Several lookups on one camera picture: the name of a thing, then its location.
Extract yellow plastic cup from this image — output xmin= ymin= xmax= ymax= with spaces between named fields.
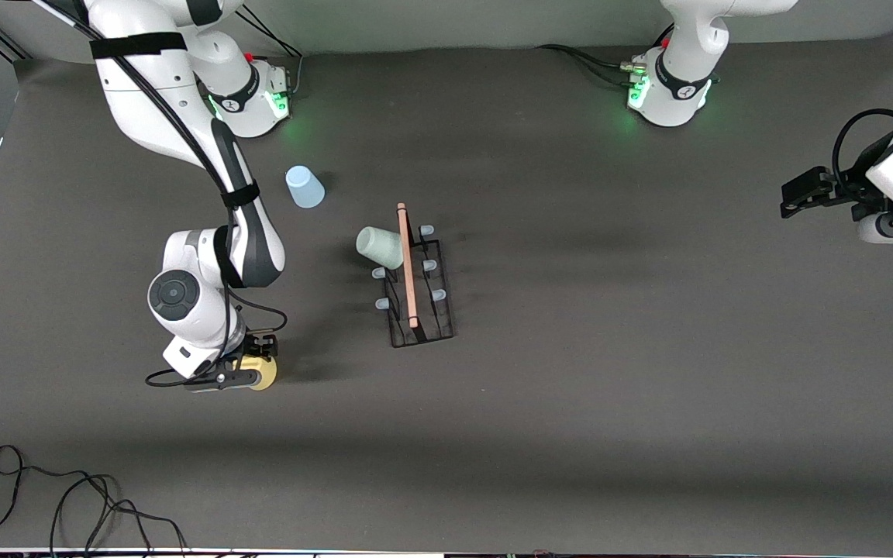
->
xmin=239 ymin=355 xmax=278 ymax=391

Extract pale green plastic cup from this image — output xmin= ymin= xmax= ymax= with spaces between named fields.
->
xmin=356 ymin=226 xmax=405 ymax=270

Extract black wire cup holder rack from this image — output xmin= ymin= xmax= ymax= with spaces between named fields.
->
xmin=373 ymin=203 xmax=457 ymax=348

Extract light blue plastic cup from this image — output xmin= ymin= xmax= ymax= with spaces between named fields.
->
xmin=285 ymin=165 xmax=326 ymax=209

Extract dark grey table mat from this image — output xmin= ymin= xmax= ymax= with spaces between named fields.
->
xmin=0 ymin=29 xmax=893 ymax=553

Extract black left arm gripper cable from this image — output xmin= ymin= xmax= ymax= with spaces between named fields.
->
xmin=833 ymin=108 xmax=893 ymax=195

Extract black arm gripper cable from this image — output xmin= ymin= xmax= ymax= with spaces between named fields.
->
xmin=28 ymin=0 xmax=289 ymax=388
xmin=833 ymin=108 xmax=893 ymax=195

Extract black loose cable tangle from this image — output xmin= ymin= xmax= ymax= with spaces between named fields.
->
xmin=0 ymin=444 xmax=188 ymax=558

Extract black right arm gripper cable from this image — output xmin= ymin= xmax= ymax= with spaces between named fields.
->
xmin=28 ymin=0 xmax=289 ymax=388

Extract black left arm base cables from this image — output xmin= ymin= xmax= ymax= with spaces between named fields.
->
xmin=536 ymin=23 xmax=676 ymax=86

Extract black arm base cables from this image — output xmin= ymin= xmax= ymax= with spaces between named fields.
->
xmin=536 ymin=23 xmax=676 ymax=86
xmin=236 ymin=12 xmax=305 ymax=98

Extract black right arm base cables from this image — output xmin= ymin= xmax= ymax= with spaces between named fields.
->
xmin=236 ymin=12 xmax=305 ymax=98

